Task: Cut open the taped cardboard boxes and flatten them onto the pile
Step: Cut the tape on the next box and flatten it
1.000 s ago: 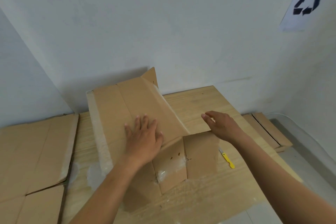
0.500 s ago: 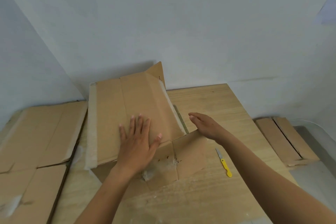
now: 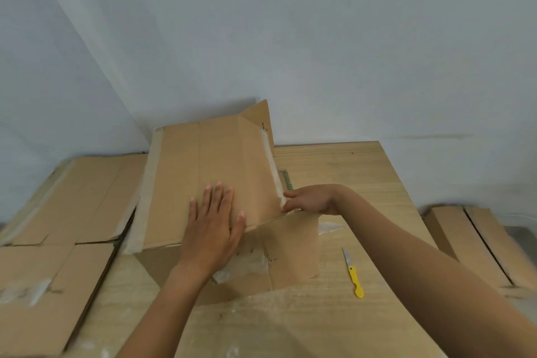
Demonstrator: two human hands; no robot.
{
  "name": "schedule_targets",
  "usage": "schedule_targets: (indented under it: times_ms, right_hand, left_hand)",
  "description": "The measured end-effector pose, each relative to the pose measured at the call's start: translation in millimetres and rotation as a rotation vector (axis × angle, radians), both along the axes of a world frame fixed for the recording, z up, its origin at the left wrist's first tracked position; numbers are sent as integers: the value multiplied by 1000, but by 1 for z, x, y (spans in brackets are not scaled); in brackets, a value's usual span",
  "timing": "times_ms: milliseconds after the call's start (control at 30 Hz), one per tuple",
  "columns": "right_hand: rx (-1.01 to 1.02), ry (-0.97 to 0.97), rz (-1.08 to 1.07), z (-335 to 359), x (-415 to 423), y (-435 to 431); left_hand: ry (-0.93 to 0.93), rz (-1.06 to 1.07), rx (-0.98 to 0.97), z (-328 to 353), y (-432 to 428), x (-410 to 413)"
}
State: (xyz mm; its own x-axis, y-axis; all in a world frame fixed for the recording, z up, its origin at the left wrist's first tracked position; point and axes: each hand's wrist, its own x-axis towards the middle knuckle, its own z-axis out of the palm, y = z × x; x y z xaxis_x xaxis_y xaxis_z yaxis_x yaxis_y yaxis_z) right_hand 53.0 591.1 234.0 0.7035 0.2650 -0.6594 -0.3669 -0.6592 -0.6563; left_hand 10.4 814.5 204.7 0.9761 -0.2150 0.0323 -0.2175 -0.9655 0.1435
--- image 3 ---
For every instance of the person's left hand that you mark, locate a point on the person's left hand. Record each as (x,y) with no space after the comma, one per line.
(209,236)

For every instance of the person's right hand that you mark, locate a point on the person's right hand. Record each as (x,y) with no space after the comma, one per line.
(314,200)

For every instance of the plain brown cardboard box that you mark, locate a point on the plain brown cardboard box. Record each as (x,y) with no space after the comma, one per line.
(218,152)
(84,202)
(482,240)

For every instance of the yellow utility knife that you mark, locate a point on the yellow utility knife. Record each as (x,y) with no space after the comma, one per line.
(355,278)

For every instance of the person's left forearm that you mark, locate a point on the person's left forearm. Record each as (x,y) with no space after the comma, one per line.
(163,315)

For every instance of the person's right forearm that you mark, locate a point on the person's right forearm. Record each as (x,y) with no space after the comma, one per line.
(440,278)

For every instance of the light wooden table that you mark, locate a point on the light wooden table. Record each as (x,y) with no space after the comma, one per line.
(356,169)

